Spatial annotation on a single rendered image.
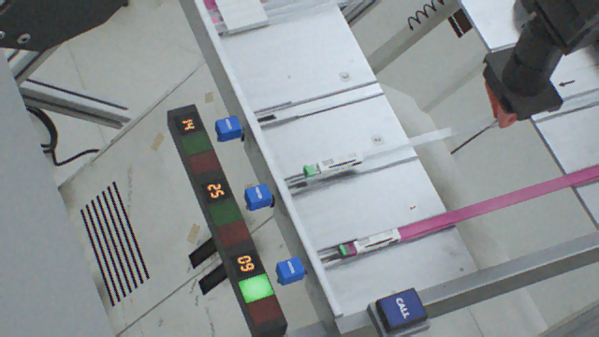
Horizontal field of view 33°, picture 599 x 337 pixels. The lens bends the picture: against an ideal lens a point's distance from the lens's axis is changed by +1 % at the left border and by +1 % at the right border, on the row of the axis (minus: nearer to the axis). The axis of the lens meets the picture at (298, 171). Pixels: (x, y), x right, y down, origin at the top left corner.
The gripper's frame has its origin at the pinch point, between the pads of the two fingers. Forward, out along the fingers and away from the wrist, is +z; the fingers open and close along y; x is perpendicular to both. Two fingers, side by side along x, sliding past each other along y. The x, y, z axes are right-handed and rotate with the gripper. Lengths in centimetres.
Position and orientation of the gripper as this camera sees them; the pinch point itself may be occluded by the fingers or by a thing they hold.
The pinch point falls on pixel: (503, 118)
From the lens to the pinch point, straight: 140.8
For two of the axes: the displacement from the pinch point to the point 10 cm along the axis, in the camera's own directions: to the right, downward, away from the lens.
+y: -3.7, -8.2, 4.4
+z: -1.1, 5.1, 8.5
